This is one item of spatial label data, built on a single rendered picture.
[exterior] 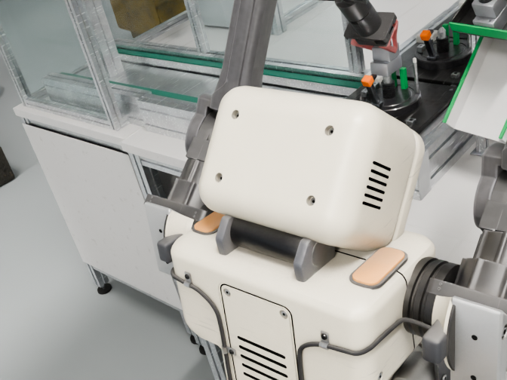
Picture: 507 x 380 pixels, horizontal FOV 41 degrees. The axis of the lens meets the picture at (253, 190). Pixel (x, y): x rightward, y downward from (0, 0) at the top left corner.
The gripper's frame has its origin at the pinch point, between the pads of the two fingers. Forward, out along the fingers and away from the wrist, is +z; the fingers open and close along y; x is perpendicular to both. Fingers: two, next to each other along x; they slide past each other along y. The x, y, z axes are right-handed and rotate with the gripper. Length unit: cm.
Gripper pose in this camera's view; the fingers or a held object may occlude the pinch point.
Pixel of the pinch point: (385, 47)
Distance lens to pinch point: 155.0
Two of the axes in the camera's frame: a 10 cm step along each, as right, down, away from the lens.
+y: -7.6, -2.0, 6.2
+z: 5.3, 3.7, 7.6
